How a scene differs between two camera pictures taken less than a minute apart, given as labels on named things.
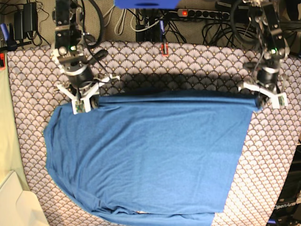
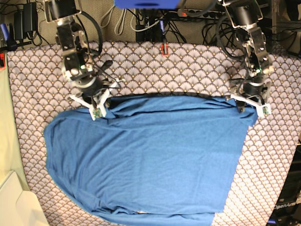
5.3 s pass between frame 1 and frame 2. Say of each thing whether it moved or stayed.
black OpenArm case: stayed
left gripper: moved
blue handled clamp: stayed
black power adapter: stayed
